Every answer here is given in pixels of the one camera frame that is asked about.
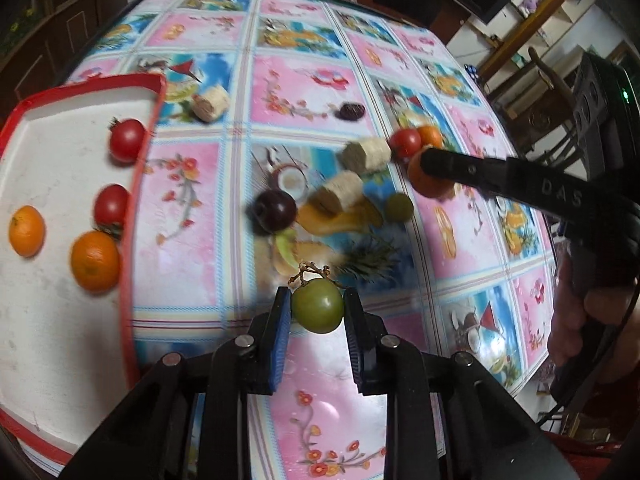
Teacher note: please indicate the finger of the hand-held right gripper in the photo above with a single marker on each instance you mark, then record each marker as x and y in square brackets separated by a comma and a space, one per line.
[465, 169]

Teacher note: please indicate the small dark purple fruit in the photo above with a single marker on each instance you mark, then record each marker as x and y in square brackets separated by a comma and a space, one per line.
[350, 111]

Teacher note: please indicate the dark red cherry tomato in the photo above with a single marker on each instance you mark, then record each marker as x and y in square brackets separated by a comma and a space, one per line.
[405, 142]

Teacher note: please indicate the red garment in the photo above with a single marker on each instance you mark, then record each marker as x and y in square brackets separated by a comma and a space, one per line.
[580, 442]

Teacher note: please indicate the wooden cabinet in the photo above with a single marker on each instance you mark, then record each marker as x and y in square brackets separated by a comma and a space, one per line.
[55, 40]

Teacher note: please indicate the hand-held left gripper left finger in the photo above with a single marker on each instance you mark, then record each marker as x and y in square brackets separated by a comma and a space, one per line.
[281, 342]

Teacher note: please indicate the orange tangerine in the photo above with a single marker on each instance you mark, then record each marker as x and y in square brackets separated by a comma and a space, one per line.
[95, 261]
[26, 230]
[432, 135]
[425, 185]

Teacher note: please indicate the wooden chair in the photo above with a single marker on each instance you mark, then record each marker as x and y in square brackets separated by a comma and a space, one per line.
[545, 95]

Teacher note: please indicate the red cherry tomato with stem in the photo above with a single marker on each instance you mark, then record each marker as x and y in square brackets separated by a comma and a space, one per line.
[111, 205]

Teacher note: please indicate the large dark purple plum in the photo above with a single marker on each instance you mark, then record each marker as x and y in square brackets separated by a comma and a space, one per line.
[273, 208]

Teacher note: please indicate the fruit-printed tablecloth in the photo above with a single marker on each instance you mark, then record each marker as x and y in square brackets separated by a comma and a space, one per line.
[300, 95]

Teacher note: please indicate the wooden shelf unit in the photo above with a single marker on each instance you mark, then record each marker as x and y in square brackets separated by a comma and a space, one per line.
[542, 7]

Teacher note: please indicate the green grape with stem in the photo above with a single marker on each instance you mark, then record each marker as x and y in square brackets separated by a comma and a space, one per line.
[317, 307]

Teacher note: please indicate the red-rimmed white tray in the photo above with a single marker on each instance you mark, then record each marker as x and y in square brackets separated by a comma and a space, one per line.
[60, 170]

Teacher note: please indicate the person's right hand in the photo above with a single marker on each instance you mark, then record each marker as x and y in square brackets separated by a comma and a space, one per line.
[575, 325]

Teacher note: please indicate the small green olive fruit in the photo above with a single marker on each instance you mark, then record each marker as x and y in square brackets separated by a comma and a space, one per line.
[399, 206]

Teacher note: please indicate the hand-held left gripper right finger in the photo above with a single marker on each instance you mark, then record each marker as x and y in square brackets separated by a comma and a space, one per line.
[353, 345]

